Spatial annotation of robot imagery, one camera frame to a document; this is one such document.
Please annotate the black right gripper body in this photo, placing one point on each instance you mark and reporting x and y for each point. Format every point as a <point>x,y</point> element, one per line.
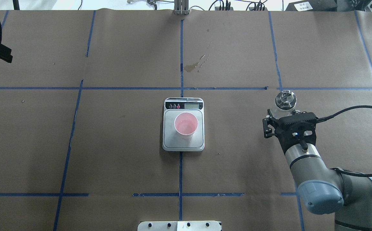
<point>267,126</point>

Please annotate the glass sauce bottle metal spout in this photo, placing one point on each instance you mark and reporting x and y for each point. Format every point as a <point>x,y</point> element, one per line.
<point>285,103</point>

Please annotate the pink paper cup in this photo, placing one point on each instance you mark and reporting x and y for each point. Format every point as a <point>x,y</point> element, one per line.
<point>185,125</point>

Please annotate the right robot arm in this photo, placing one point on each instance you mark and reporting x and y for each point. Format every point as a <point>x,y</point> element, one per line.
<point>346,194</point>

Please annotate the white digital kitchen scale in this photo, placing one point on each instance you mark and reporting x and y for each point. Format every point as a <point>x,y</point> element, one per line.
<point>173,142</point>

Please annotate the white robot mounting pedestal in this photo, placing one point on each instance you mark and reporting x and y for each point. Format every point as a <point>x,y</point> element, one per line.
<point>203,225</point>

